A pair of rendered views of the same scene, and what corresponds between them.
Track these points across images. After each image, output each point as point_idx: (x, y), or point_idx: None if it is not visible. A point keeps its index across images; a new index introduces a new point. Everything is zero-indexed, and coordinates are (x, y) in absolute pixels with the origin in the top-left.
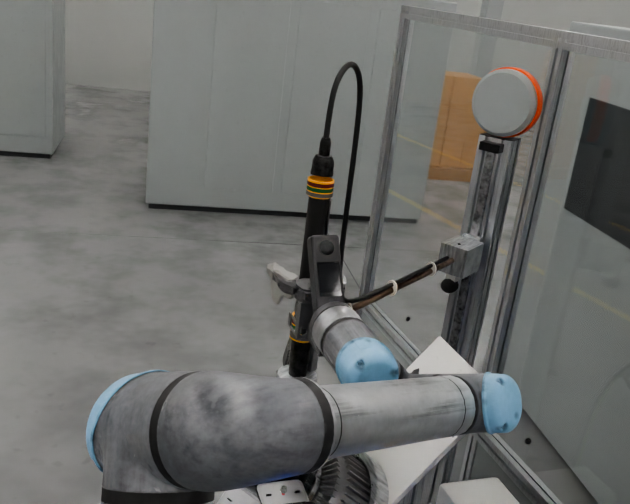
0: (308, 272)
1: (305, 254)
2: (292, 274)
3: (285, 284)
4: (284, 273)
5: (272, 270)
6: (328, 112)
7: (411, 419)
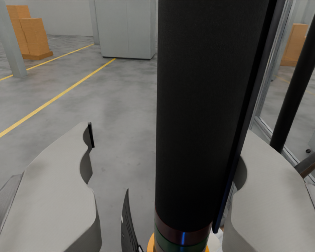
0: (176, 177)
1: (162, 104)
2: (78, 204)
3: None
4: (47, 192)
5: (32, 161)
6: None
7: None
